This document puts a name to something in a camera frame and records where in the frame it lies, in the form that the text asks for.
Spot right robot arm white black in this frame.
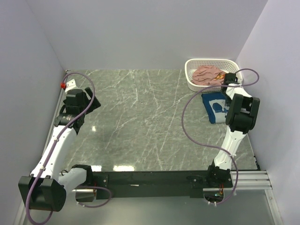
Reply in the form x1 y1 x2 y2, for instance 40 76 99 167
206 84 260 187

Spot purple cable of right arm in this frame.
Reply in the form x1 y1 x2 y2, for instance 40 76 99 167
181 68 260 207

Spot pink t-shirt in basket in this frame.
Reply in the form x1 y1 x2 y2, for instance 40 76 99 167
191 66 226 86

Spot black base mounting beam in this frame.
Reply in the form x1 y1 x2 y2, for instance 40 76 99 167
77 171 236 198

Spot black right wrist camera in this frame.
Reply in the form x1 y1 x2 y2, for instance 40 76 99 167
223 73 241 86

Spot blue printed t-shirt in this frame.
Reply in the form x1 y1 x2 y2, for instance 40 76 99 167
201 92 229 124

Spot aluminium rail at table edge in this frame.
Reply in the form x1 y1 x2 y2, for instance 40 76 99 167
42 69 71 153

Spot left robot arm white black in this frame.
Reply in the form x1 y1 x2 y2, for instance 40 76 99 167
18 87 101 212

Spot white perforated plastic basket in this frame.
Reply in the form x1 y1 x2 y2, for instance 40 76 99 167
185 58 240 92

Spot aluminium front frame rail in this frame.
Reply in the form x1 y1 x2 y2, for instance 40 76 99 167
14 170 282 225

